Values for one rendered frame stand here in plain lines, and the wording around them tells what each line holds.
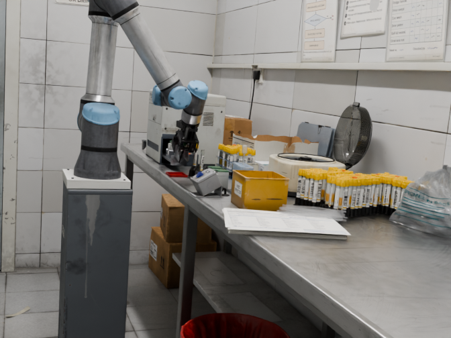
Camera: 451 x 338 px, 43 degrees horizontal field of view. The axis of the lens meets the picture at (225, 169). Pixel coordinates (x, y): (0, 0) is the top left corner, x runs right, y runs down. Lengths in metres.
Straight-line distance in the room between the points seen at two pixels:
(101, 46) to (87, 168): 0.42
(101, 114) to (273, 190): 0.59
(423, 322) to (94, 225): 1.14
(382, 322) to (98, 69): 1.34
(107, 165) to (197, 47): 2.05
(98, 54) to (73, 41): 1.66
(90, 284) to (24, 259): 1.93
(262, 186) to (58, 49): 2.24
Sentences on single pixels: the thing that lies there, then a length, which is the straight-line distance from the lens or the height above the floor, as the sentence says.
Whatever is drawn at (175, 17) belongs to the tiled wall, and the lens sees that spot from 3.77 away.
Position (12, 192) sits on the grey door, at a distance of 3.65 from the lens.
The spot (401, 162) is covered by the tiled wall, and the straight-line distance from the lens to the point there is 2.00.
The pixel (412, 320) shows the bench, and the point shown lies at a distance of 1.02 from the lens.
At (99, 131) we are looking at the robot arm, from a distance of 1.85.
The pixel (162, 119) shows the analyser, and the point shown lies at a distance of 2.39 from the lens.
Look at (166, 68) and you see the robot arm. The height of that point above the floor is 1.26.
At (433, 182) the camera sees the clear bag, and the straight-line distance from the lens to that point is 1.66.
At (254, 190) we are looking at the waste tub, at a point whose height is 0.94.
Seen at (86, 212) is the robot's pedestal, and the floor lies 0.80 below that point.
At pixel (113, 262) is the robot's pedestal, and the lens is 1.91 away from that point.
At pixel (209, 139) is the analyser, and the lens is 2.46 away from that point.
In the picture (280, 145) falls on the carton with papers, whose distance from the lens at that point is 2.26.
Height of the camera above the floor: 1.24
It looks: 9 degrees down
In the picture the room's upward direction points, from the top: 4 degrees clockwise
